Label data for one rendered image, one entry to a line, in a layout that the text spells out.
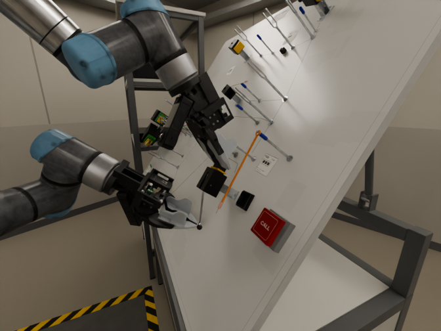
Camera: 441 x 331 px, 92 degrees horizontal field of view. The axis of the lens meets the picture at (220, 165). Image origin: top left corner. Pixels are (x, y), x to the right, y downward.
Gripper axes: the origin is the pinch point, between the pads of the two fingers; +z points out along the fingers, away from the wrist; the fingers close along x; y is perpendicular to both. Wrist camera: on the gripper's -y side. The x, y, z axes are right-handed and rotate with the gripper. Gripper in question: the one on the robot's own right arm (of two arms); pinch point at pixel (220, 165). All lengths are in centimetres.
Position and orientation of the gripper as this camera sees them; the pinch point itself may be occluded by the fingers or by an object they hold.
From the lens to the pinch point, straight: 51.1
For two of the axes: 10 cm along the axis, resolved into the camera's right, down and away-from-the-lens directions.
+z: 4.6, 7.9, 4.0
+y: 7.5, -5.9, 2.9
